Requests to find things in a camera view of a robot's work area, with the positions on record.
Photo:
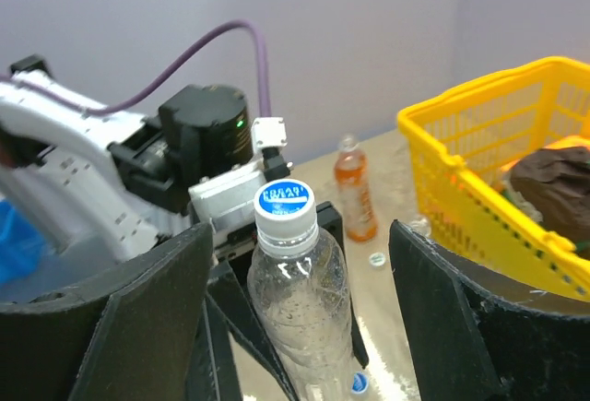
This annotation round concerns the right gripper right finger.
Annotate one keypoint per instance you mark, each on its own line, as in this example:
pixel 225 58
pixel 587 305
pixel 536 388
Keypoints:
pixel 475 334

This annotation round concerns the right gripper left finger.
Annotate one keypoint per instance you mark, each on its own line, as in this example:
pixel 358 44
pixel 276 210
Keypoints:
pixel 124 334

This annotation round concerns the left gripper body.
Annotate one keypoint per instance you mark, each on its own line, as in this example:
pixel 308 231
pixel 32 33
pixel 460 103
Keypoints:
pixel 239 246

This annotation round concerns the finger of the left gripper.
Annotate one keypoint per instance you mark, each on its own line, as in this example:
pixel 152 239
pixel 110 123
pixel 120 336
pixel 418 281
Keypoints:
pixel 358 346
pixel 230 297

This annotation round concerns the blue white cap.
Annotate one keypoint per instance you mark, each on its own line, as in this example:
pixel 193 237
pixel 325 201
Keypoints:
pixel 285 218
pixel 360 384

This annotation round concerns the clear bottle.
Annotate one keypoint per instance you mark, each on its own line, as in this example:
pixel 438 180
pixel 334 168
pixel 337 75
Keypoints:
pixel 304 305
pixel 420 224

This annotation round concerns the white bottle cap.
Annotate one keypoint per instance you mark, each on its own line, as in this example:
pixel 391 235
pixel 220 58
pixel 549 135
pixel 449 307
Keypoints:
pixel 377 259

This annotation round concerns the orange tea bottle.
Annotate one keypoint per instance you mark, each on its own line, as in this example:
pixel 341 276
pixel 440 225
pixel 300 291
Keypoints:
pixel 351 175

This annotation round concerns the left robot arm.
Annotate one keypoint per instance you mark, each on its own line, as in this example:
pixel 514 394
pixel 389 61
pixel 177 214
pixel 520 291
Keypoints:
pixel 127 175

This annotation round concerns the brown wrapped package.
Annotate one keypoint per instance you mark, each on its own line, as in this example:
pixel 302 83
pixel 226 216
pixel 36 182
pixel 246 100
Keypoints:
pixel 551 186

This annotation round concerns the yellow plastic shopping basket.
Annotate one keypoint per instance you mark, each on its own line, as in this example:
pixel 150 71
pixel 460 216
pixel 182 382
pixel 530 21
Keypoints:
pixel 463 141

